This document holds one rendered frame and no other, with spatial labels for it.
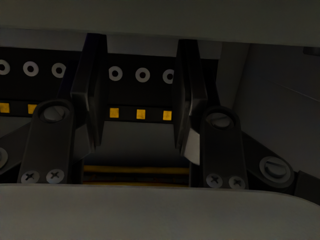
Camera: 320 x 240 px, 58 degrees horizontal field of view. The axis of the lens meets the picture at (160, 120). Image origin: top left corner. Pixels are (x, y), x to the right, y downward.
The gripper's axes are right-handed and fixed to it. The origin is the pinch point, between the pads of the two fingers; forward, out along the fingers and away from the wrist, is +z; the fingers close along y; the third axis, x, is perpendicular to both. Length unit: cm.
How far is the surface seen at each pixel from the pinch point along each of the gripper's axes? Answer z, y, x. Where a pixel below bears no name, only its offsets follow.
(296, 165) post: 0.0, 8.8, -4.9
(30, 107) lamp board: 6.8, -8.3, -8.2
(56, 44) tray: 9.0, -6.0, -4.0
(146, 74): 8.4, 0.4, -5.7
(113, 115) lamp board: 6.6, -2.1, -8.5
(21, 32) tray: 9.3, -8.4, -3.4
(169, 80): 8.2, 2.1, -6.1
